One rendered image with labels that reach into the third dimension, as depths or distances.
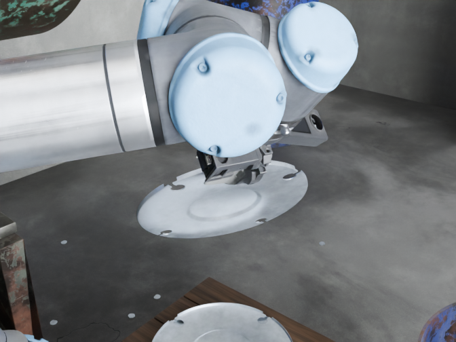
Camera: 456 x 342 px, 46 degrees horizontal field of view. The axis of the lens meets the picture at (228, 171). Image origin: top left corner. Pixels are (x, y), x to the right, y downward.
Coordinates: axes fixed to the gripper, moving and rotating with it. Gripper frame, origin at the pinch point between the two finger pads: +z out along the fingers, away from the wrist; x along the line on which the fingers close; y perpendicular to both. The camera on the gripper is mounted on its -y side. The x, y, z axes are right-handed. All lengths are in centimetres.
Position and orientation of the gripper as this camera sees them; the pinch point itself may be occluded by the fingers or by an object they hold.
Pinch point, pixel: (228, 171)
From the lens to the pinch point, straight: 78.9
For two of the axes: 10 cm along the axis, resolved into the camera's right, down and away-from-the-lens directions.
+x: 3.0, 9.2, -2.7
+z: -3.0, 3.5, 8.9
